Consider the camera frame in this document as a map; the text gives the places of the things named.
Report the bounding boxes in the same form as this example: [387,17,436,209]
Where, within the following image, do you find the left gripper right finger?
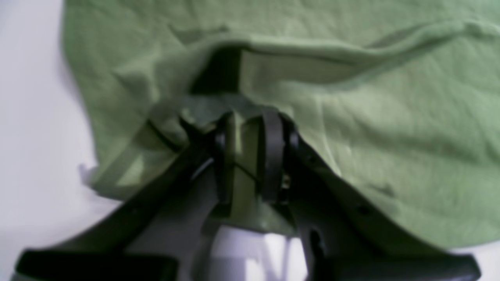
[258,111,482,281]

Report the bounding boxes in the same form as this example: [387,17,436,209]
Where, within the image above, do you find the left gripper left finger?
[16,113,234,281]

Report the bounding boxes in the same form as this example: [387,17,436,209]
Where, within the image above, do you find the green T-shirt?
[62,0,499,248]

